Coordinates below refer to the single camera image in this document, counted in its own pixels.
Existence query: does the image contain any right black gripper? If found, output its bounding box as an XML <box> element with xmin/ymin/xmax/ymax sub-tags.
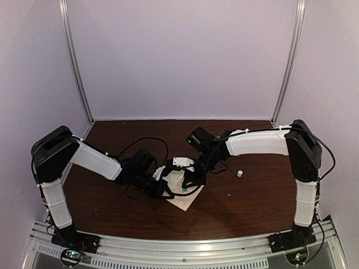
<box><xmin>182</xmin><ymin>152</ymin><xmax>222</xmax><ymax>189</ymax></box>

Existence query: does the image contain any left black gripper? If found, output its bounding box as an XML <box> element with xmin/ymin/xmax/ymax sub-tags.
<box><xmin>133</xmin><ymin>170</ymin><xmax>174</xmax><ymax>200</ymax></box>

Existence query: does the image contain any beige envelope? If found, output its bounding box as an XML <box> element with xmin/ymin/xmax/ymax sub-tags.
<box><xmin>163</xmin><ymin>171</ymin><xmax>204</xmax><ymax>211</ymax></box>

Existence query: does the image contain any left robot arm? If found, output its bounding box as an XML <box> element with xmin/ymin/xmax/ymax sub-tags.
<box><xmin>30</xmin><ymin>126</ymin><xmax>174</xmax><ymax>249</ymax></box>

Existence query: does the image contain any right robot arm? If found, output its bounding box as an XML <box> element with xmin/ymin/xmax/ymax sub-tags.
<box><xmin>182</xmin><ymin>120</ymin><xmax>322</xmax><ymax>248</ymax></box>

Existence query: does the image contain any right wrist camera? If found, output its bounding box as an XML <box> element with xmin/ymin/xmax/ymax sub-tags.
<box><xmin>169</xmin><ymin>157</ymin><xmax>195</xmax><ymax>172</ymax></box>

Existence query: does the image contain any aluminium front rail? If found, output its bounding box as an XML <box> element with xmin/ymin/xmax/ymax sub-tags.
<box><xmin>20</xmin><ymin>220</ymin><xmax>348</xmax><ymax>268</ymax></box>

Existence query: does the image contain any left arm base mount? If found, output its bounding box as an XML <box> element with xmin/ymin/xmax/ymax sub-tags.
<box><xmin>51</xmin><ymin>223</ymin><xmax>100</xmax><ymax>254</ymax></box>

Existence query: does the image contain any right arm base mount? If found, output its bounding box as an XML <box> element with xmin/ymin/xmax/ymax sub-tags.
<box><xmin>268</xmin><ymin>224</ymin><xmax>316</xmax><ymax>253</ymax></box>

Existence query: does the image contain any right aluminium frame post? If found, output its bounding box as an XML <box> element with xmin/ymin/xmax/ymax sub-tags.
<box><xmin>271</xmin><ymin>0</ymin><xmax>306</xmax><ymax>126</ymax></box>

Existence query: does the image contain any aluminium frame post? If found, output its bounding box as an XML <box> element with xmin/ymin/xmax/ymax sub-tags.
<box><xmin>271</xmin><ymin>0</ymin><xmax>306</xmax><ymax>126</ymax></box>
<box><xmin>58</xmin><ymin>0</ymin><xmax>94</xmax><ymax>124</ymax></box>

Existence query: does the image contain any left aluminium frame post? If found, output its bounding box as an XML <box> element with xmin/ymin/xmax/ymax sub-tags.
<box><xmin>58</xmin><ymin>0</ymin><xmax>94</xmax><ymax>124</ymax></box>

